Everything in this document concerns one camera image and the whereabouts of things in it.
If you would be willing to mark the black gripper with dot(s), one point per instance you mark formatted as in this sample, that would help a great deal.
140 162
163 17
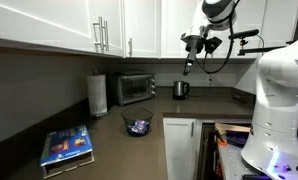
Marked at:
195 50

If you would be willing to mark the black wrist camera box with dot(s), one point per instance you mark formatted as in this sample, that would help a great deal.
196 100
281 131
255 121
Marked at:
213 44

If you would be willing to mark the wooden board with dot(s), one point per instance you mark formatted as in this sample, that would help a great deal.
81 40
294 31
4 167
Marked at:
232 127

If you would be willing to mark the dark blue object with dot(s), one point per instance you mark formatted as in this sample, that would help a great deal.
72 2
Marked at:
237 138

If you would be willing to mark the perforated metal workbench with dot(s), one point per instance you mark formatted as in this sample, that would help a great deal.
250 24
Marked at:
230 161

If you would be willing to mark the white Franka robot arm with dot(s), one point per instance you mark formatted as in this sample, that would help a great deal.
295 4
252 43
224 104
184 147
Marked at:
279 100

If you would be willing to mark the blue snack packet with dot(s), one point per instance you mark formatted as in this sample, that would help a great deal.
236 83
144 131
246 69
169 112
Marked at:
131 128
141 125

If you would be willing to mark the black stereo camera bar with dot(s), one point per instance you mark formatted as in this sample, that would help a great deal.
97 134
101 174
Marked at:
244 33

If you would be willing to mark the silver toaster oven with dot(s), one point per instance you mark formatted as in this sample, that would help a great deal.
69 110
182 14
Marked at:
132 87

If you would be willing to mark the white lower cabinet door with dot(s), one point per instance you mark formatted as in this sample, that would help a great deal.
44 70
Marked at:
179 150

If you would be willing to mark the white paper towel roll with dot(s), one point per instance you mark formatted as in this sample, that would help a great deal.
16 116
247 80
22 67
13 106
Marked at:
97 95

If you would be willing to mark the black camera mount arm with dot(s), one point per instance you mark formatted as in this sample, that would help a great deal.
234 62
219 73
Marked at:
255 50

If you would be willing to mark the steel electric kettle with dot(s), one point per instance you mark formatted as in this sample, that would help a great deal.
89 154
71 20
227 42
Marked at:
179 90

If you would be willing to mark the white wall outlet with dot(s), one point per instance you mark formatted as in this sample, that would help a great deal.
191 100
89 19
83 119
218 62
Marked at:
209 79

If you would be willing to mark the small dark counter object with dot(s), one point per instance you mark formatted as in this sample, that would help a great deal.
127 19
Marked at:
238 98

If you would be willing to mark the blue printed cardboard box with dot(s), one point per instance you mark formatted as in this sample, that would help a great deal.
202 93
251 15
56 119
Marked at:
65 143

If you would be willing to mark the wide white upper cabinet door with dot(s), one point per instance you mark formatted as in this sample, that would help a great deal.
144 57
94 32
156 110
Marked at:
39 20

